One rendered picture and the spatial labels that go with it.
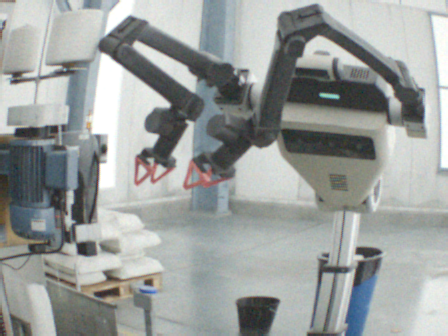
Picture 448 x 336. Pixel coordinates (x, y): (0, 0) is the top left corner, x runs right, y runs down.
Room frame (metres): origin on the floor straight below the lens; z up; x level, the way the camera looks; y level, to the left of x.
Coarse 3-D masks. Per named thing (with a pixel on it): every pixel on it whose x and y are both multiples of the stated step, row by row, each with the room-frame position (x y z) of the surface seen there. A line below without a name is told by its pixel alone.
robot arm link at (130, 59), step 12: (120, 48) 1.56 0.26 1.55; (132, 48) 1.59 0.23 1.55; (120, 60) 1.63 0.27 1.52; (132, 60) 1.61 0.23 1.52; (144, 60) 1.69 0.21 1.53; (132, 72) 1.68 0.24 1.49; (144, 72) 1.71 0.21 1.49; (156, 72) 1.74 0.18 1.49; (156, 84) 1.76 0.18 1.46; (168, 84) 1.79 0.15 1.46; (180, 84) 1.83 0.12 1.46; (168, 96) 1.81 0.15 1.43; (180, 96) 1.84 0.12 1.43; (192, 96) 1.87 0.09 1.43; (180, 108) 1.86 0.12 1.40
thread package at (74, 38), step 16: (64, 16) 1.55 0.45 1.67; (80, 16) 1.55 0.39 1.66; (96, 16) 1.59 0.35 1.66; (64, 32) 1.55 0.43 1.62; (80, 32) 1.56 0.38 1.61; (96, 32) 1.60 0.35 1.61; (48, 48) 1.58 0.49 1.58; (64, 48) 1.55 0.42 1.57; (80, 48) 1.56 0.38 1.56; (96, 48) 1.62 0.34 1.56; (48, 64) 1.58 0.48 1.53; (64, 64) 1.61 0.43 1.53
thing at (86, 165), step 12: (72, 132) 1.85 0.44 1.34; (84, 132) 1.91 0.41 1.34; (72, 144) 1.85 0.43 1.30; (84, 144) 1.91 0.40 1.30; (96, 144) 1.97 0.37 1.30; (84, 156) 1.91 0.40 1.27; (84, 168) 1.92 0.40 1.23; (96, 168) 1.97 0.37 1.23; (84, 180) 1.92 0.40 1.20; (84, 192) 1.92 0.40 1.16; (84, 204) 1.92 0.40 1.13; (96, 204) 1.98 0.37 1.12; (72, 216) 1.95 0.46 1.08; (84, 216) 1.92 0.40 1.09; (96, 216) 1.97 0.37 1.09
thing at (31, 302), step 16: (0, 256) 2.04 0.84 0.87; (32, 256) 1.94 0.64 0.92; (16, 272) 1.99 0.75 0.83; (32, 272) 1.94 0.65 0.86; (16, 288) 1.91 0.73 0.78; (32, 288) 1.93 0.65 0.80; (16, 304) 1.91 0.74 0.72; (32, 304) 1.90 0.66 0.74; (48, 304) 1.98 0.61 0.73; (32, 320) 1.90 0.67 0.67; (48, 320) 1.96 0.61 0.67
